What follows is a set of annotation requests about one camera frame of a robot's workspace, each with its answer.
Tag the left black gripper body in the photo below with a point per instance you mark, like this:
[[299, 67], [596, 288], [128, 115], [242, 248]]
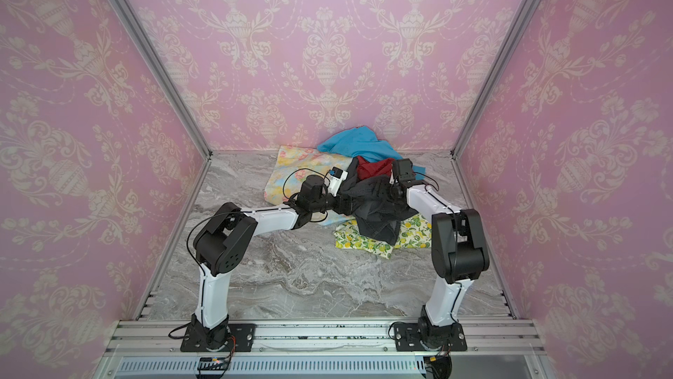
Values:
[[335, 204]]

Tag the black cloth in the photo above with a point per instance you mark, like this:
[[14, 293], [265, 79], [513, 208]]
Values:
[[384, 205]]

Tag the turquoise blue cloth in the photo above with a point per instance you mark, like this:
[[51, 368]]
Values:
[[360, 141]]

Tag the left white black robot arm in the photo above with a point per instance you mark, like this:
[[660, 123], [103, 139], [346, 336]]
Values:
[[220, 247]]

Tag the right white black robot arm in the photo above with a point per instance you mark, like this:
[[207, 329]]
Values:
[[459, 254]]

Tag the dark red cloth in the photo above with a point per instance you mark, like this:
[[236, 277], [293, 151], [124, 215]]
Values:
[[368, 170]]

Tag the pastel floral yellow cloth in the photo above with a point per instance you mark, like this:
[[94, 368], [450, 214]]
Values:
[[293, 165]]

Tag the lemon print cloth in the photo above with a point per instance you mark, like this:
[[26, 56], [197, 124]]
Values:
[[415, 234]]

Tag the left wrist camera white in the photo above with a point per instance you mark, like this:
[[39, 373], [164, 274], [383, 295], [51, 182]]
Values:
[[319, 186]]

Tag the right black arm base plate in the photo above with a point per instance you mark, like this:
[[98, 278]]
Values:
[[410, 337]]

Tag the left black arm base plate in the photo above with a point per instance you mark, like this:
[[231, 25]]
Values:
[[231, 338]]

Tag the black round cable connector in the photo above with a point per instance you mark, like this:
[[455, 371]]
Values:
[[438, 367]]

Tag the aluminium front rail frame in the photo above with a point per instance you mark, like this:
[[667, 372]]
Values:
[[498, 347]]

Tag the small circuit board with wires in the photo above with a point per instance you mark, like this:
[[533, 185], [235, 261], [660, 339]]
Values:
[[213, 364]]

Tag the left aluminium corner post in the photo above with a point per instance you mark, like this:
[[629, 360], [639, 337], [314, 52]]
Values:
[[131, 22]]

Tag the aluminium corner post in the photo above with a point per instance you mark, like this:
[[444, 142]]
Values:
[[131, 22], [513, 37]]

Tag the right aluminium corner post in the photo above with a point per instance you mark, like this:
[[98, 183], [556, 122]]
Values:
[[513, 37]]

